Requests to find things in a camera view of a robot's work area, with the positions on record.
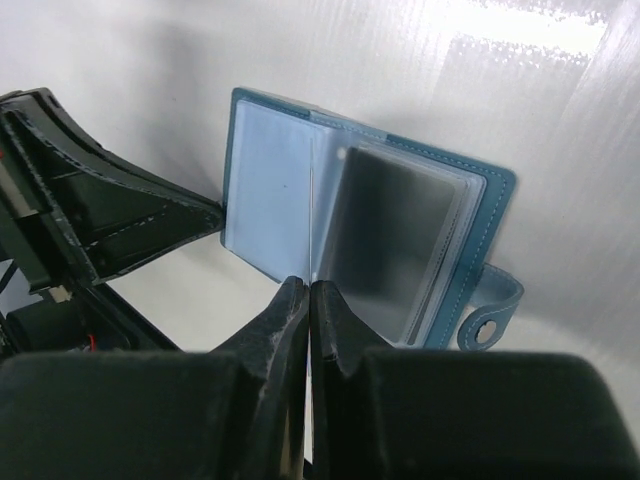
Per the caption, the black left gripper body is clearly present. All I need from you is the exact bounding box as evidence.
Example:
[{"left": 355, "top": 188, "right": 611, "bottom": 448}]
[{"left": 0, "top": 114, "right": 181, "bottom": 361}]

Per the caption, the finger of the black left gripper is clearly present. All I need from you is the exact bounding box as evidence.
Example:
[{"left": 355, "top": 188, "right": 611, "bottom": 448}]
[{"left": 1, "top": 88, "right": 223, "bottom": 285}]

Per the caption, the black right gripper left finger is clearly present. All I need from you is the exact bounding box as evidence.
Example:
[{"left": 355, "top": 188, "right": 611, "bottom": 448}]
[{"left": 1, "top": 276, "right": 308, "bottom": 479}]

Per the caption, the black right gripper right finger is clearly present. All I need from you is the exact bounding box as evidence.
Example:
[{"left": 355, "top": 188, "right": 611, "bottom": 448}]
[{"left": 309, "top": 281, "right": 639, "bottom": 479}]

